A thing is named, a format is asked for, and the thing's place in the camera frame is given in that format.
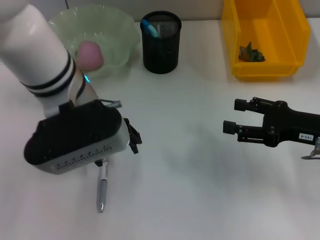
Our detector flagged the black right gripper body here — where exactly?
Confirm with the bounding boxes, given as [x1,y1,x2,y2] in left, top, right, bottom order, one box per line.
[261,100,320,148]

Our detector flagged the silver ballpoint pen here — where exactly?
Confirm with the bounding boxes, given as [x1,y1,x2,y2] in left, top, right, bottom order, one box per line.
[96,158,111,214]

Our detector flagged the green plastic wrapper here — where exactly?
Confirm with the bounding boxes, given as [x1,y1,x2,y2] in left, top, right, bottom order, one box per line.
[237,41,267,63]

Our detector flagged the blue scissors with sheath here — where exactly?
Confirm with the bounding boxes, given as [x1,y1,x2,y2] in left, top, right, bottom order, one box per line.
[140,18,160,38]

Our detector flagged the black mesh pen holder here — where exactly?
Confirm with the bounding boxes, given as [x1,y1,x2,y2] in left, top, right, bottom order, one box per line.
[139,10,183,75]

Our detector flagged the yellow plastic bin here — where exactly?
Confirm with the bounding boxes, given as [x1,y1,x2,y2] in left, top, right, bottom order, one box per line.
[221,0,312,81]

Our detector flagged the right gripper cable with plug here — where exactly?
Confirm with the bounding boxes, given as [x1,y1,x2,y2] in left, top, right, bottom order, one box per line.
[300,136,320,160]

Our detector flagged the gripper cable with plug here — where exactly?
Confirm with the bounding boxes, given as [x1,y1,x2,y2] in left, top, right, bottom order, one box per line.
[98,98,124,109]
[300,136,320,160]

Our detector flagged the left gripper cable with plug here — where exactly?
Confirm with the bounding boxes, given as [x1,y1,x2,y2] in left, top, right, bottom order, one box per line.
[98,98,124,109]

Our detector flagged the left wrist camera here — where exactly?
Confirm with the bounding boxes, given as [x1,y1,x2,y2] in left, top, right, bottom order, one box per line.
[23,98,131,176]

